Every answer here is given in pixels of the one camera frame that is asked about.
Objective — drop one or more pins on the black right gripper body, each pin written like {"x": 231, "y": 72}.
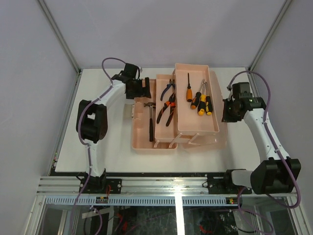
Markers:
{"x": 234, "y": 116}

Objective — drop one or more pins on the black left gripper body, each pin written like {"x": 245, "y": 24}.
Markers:
{"x": 136, "y": 90}

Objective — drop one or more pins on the claw hammer black handle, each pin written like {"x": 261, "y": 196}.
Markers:
{"x": 151, "y": 106}

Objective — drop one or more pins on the blue handle cutting pliers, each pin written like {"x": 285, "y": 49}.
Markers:
{"x": 168, "y": 86}

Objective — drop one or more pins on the black orange tip screwdriver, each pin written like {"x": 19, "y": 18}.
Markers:
{"x": 196, "y": 100}

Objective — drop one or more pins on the pink translucent plastic toolbox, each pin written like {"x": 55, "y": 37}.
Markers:
{"x": 175, "y": 123}

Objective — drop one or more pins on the small orange handle screwdriver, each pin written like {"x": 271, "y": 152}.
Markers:
{"x": 189, "y": 95}

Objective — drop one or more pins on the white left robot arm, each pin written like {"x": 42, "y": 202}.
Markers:
{"x": 92, "y": 122}

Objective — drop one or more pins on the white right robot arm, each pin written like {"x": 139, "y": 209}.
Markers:
{"x": 277, "y": 171}

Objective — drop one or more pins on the right aluminium corner post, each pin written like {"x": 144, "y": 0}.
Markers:
{"x": 274, "y": 26}

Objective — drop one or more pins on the aluminium corner post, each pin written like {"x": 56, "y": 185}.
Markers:
{"x": 58, "y": 34}
{"x": 274, "y": 26}

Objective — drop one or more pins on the left aluminium corner post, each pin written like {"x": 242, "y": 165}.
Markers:
{"x": 58, "y": 34}

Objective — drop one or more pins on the aluminium front rail frame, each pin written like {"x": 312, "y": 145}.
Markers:
{"x": 131, "y": 186}

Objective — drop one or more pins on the slotted grey cable duct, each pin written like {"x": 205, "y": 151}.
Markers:
{"x": 136, "y": 200}

